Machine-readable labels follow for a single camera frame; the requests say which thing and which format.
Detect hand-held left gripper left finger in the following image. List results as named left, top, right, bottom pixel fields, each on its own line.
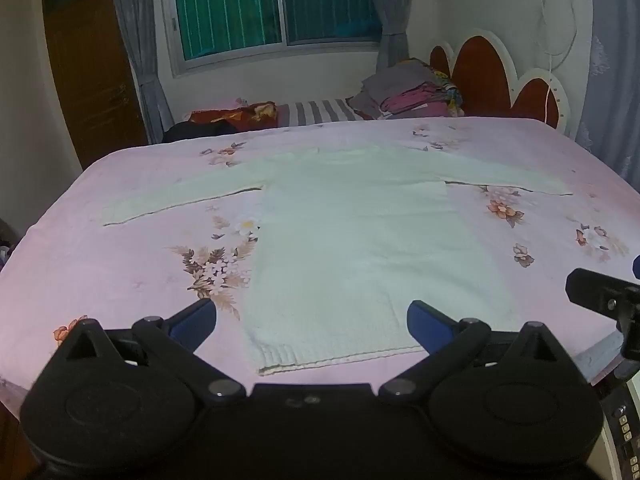
left=50, top=297, right=248, bottom=406

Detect pink folded clothes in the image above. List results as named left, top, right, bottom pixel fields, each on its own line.
left=380, top=85, right=451, bottom=118

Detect grey striped cloth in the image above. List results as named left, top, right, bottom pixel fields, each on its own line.
left=277, top=99, right=371, bottom=128

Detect black cloth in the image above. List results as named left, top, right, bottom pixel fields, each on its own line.
left=162, top=121, right=238, bottom=143

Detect grey folded clothes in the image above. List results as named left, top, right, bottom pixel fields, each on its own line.
left=347, top=57, right=443, bottom=121

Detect red patterned cloth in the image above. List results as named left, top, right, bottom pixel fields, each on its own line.
left=182, top=101, right=278, bottom=133

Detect brown wooden door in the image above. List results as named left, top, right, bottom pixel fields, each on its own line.
left=41, top=0, right=151, bottom=168

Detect grey curtain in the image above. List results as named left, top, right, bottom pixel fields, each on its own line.
left=360, top=0, right=421, bottom=73
left=107, top=0, right=176, bottom=143

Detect red and white headboard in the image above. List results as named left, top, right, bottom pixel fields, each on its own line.
left=429, top=29, right=571, bottom=136

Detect window with white frame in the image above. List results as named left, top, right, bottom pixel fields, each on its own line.
left=160, top=0, right=386, bottom=78

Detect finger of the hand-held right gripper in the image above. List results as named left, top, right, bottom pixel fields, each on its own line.
left=565, top=254, right=640, bottom=323

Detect white knit sweater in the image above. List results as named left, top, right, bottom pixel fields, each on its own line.
left=102, top=145, right=573, bottom=376

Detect multicoloured folded cloth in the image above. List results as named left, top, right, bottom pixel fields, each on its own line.
left=434, top=69, right=467, bottom=117

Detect pink floral bed sheet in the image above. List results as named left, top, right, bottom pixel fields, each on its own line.
left=0, top=115, right=640, bottom=416

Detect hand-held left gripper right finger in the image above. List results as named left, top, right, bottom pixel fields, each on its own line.
left=377, top=300, right=581, bottom=406

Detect white cable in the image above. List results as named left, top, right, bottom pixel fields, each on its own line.
left=532, top=0, right=578, bottom=126

